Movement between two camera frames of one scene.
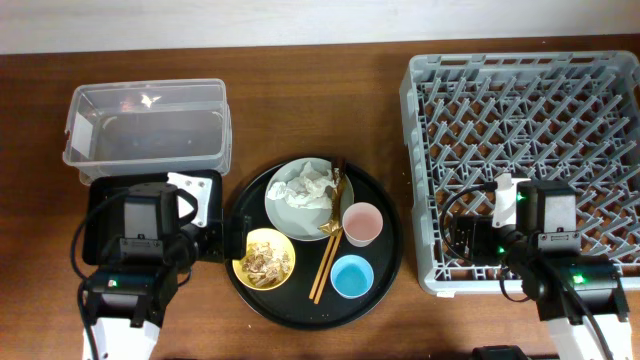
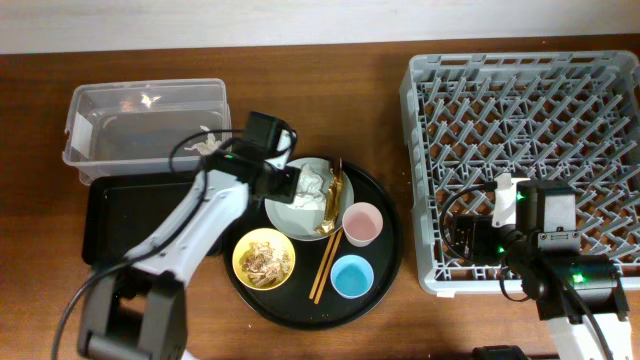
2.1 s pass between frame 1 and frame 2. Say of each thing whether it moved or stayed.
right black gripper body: stayed
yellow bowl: stayed
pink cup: stayed
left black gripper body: moved
